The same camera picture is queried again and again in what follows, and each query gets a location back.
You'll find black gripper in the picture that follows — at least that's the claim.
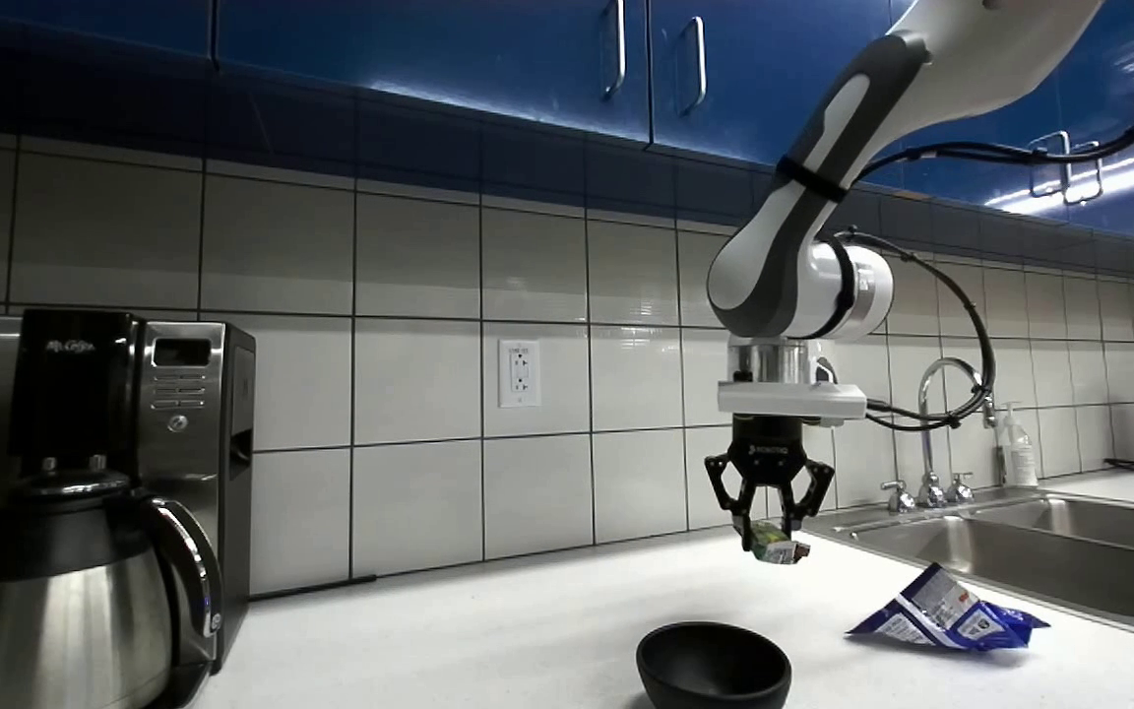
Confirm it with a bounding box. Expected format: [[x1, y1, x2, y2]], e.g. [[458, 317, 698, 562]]
[[702, 413, 844, 562]]

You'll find black bowl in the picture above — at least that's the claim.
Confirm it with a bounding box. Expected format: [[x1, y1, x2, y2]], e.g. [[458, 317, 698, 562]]
[[633, 617, 795, 709]]

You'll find blue chip packet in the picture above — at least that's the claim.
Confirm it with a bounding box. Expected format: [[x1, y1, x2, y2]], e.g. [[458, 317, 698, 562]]
[[847, 559, 1053, 659]]

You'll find chrome gooseneck faucet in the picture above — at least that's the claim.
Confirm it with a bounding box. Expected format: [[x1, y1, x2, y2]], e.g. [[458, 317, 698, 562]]
[[912, 353, 994, 508]]

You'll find clear pump soap bottle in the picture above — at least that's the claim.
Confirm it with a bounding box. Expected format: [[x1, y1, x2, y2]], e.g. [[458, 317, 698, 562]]
[[996, 407, 1045, 497]]

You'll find stainless steel double sink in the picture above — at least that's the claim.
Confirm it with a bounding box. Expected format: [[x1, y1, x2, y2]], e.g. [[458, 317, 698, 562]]
[[807, 488, 1134, 646]]

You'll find black steel coffee maker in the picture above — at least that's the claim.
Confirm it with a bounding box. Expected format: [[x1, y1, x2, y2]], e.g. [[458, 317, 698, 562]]
[[0, 305, 260, 642]]

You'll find stainless steel carafe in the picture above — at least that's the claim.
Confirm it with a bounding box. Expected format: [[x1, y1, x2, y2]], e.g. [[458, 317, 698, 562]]
[[0, 470, 226, 709]]

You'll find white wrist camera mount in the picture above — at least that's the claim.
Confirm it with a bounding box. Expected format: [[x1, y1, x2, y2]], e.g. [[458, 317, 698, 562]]
[[711, 372, 871, 430]]

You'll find white wall power outlet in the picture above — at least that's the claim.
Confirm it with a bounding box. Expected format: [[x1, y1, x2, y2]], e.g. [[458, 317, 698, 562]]
[[496, 333, 549, 408]]

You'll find metal cabinet door handle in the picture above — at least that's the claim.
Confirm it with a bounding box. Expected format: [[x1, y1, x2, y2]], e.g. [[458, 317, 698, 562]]
[[1057, 127, 1079, 203], [1084, 132, 1110, 203], [682, 13, 711, 116], [598, 0, 633, 106]]

